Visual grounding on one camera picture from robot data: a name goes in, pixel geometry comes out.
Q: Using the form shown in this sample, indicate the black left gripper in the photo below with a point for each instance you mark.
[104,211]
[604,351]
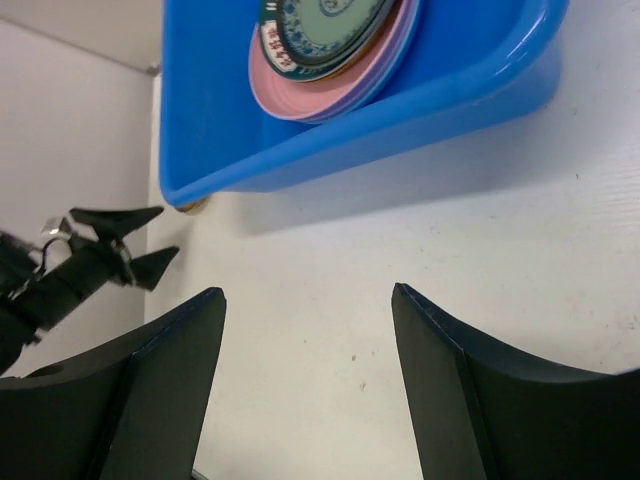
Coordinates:
[91,265]

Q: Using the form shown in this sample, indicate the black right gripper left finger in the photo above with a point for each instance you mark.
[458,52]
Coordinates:
[131,408]

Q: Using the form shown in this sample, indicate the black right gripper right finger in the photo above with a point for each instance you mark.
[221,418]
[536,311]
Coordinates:
[483,409]

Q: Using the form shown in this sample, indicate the pink plastic plate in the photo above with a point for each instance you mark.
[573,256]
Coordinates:
[289,100]

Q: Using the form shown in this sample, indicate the green rimmed white plate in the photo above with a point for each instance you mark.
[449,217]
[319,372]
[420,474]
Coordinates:
[277,57]

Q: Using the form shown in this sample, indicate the purple plastic plate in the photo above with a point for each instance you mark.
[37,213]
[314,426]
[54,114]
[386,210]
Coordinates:
[362,81]

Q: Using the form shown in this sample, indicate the light blue plastic plate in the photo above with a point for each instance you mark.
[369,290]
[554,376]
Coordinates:
[395,70]

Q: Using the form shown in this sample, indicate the blue plastic bin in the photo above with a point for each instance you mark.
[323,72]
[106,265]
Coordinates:
[470,65]

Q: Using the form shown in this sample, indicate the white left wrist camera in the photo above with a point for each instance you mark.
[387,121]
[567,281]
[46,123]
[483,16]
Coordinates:
[59,227]

